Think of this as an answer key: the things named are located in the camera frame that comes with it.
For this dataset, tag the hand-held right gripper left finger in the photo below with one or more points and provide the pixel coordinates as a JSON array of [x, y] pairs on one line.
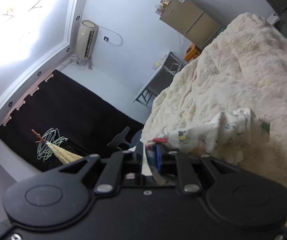
[[136, 162]]

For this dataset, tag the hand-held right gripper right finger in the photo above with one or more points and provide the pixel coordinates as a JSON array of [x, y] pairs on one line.
[[161, 158]]

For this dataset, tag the dog print cream garment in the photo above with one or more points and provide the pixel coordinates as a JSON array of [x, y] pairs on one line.
[[223, 132]]

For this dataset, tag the grey chair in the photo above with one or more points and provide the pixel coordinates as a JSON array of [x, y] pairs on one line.
[[119, 137]]

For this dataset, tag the yellow knitted cloth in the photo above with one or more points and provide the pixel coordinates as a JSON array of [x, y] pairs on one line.
[[66, 155]]

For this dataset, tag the black curtain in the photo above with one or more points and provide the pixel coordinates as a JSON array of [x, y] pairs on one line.
[[71, 110]]

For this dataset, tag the grey folding table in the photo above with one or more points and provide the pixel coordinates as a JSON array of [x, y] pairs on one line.
[[156, 75]]

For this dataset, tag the pale yellow box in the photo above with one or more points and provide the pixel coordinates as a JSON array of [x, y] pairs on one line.
[[157, 65]]

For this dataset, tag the orange box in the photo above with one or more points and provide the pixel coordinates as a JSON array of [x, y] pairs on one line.
[[192, 52]]

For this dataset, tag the fluffy cream blanket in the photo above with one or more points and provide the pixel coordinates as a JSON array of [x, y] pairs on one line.
[[246, 67]]

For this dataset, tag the white air conditioner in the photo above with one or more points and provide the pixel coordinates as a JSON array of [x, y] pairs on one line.
[[84, 40]]

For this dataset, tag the gold refrigerator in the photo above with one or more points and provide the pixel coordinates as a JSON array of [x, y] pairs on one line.
[[191, 20]]

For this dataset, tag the yellow cardboard box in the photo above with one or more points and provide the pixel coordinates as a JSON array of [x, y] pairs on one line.
[[166, 2]]

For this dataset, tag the curtain rail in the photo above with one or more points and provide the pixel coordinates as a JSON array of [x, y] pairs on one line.
[[21, 103]]

